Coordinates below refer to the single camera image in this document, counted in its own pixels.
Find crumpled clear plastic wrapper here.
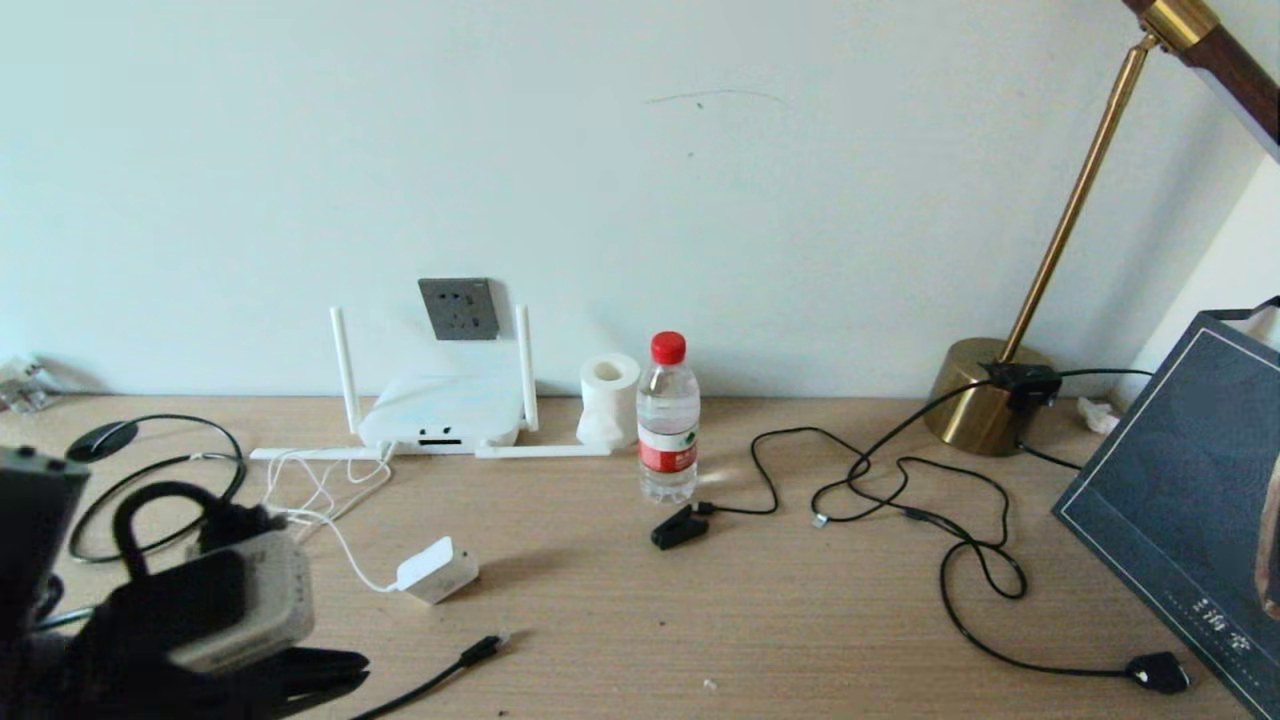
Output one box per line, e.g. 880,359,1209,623
0,355,51,414

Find white router with antennas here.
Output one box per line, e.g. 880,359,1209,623
250,305,613,461

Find black cable with white tip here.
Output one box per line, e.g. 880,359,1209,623
812,372,1001,528

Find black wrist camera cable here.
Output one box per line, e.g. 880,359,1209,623
113,483,291,581

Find brass desk lamp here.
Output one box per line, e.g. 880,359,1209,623
925,0,1280,458

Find red-capped water bottle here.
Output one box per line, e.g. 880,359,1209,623
637,331,701,504

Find white power adapter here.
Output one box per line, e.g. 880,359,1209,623
396,537,480,605

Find black ethernet cable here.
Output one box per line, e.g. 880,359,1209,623
350,632,511,720

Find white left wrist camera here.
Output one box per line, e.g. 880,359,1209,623
170,528,317,673

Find white toilet paper roll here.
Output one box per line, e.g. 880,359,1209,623
576,352,642,449

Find black inline switch box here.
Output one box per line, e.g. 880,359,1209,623
985,362,1156,471

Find thin white adapter cable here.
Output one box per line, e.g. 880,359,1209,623
262,445,401,593

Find grey wall socket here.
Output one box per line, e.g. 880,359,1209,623
418,278,500,342

